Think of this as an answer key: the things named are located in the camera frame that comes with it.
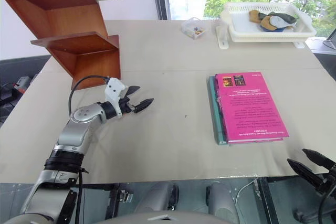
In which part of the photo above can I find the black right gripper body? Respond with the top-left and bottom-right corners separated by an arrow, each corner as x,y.
316,163 -> 336,196

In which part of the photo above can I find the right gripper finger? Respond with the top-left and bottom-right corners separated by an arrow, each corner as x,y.
302,148 -> 334,170
287,158 -> 324,191

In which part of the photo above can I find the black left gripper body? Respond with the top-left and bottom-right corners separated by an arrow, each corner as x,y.
120,95 -> 137,116

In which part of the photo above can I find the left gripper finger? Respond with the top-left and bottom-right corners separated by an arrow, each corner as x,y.
127,85 -> 141,96
133,98 -> 154,115

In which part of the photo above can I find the teal hardcover book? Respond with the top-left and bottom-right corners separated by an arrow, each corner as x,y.
208,75 -> 229,146

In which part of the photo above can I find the pink hardcover book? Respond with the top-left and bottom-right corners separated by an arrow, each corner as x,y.
214,71 -> 290,144

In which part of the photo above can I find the wooden shelf unit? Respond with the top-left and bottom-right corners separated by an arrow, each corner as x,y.
0,0 -> 122,91

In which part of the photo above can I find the clear plastic box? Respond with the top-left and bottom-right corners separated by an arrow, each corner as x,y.
181,16 -> 208,41

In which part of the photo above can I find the grey rounded robot leg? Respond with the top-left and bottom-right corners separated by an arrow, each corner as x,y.
134,181 -> 181,214
205,181 -> 240,220

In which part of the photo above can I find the white plastic basket stand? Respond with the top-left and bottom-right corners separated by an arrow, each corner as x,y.
215,24 -> 307,50

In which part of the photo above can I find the dark side desk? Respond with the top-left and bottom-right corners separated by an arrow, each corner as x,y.
303,36 -> 336,74

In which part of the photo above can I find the black and red tool pile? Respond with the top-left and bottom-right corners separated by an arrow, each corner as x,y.
0,75 -> 35,110

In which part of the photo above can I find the dark grey side table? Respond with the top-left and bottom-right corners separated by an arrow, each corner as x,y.
0,54 -> 52,129

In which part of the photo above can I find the grey robot torso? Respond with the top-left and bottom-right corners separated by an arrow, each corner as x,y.
86,209 -> 254,224

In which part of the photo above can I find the white plastic basket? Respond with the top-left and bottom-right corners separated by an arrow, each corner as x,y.
219,1 -> 318,44

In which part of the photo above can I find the blue cloth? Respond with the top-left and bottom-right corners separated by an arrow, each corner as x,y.
261,25 -> 285,33

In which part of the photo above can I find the white cloth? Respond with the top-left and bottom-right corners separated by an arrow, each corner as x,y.
270,16 -> 295,29

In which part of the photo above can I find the dark green cloth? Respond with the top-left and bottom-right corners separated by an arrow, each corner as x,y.
267,11 -> 298,25

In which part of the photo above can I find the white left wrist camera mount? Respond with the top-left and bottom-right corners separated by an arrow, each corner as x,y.
104,77 -> 130,119

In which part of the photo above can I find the black table frame bar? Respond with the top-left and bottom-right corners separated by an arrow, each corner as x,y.
255,176 -> 280,224

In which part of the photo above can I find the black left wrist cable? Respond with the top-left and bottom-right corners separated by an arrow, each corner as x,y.
68,74 -> 110,116

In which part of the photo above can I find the thin white cable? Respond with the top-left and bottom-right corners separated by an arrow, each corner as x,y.
234,178 -> 260,212

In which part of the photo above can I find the black left upper arm cable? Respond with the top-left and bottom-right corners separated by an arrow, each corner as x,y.
75,166 -> 89,224

